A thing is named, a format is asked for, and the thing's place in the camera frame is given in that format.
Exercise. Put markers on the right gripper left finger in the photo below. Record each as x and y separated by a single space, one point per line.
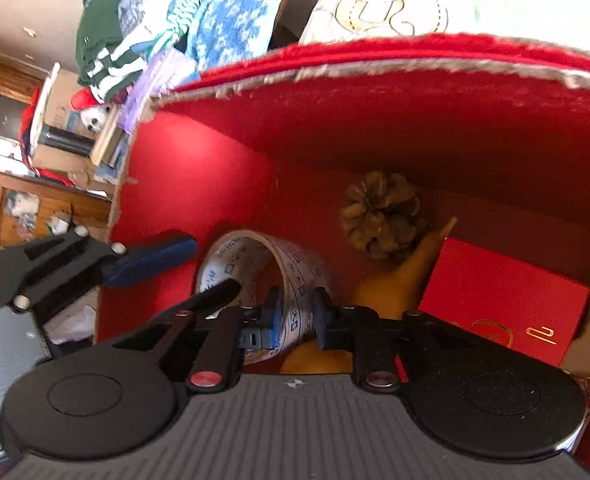
195 344

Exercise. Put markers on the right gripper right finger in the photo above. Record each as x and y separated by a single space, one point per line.
373 342

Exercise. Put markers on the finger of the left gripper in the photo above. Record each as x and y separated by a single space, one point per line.
136 264

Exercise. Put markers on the orange bottle gourd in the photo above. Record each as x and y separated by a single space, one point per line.
390 294

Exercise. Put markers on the clear packing tape roll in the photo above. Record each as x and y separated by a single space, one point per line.
260 263

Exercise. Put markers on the brown pine cone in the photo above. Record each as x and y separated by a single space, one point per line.
381 216

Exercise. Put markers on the red gift box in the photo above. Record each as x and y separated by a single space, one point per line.
505 300

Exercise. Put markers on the red white plush toy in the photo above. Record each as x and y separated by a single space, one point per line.
93 114

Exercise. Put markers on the brown cardboard box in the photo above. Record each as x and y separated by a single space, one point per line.
58 139

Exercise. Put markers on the wooden cabinet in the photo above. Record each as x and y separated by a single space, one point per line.
43 190

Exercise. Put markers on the purple tissue pack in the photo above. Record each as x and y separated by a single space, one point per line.
167 70

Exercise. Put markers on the blue patterned towel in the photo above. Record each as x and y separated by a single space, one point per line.
225 32

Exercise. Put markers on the pile of folded clothes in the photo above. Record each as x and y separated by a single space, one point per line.
117 38

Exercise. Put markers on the red cardboard box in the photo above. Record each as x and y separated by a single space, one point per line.
492 131

